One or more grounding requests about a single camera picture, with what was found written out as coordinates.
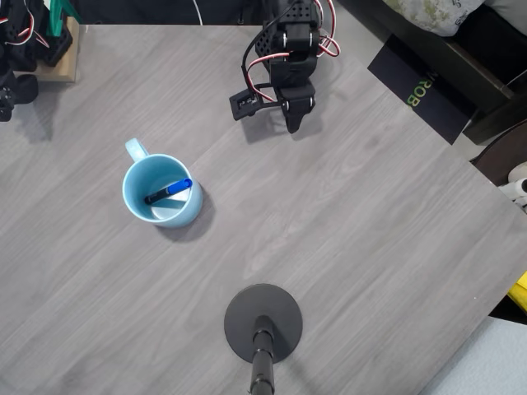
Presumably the black round-base camera stand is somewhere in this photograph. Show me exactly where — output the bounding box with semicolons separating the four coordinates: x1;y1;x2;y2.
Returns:
223;283;304;395

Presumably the red white servo wire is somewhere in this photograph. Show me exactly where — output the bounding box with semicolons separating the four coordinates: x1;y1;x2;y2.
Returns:
245;51;289;103
315;0;342;60

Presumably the yellow object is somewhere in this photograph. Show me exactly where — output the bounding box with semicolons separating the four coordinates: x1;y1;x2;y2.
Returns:
506;271;527;312

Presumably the light blue mug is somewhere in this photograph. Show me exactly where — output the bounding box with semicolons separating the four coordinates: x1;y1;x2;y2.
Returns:
121;137;203;230

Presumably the dark brown round furniture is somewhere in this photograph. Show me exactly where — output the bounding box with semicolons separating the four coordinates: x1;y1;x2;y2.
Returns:
469;121;527;186

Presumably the light grey cloth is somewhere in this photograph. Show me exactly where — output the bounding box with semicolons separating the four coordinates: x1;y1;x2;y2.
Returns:
419;314;527;395

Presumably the white green patterned cushion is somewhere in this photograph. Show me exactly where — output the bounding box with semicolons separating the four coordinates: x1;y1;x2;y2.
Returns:
382;0;487;38

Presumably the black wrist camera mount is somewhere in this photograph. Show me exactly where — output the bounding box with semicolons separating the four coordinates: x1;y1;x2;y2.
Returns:
228;84;285;121

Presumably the dark wooden furniture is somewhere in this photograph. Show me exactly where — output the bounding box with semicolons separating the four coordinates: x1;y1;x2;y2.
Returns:
337;0;527;145

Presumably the blue marker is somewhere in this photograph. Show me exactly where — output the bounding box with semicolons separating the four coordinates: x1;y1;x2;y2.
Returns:
143;178;194;206

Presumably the white object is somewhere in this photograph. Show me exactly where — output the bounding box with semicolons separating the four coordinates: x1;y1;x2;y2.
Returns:
497;162;527;213

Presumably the black box green lettering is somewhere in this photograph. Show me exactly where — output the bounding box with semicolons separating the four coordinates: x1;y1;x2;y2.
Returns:
366;33;478;145

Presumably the black leader arm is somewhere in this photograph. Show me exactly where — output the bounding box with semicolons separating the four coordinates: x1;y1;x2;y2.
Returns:
0;0;74;123

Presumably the wooden base board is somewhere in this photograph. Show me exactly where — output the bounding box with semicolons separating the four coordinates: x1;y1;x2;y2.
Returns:
12;16;80;83

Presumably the green table clamp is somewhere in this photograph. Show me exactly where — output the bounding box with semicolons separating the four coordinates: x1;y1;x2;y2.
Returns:
44;0;82;38

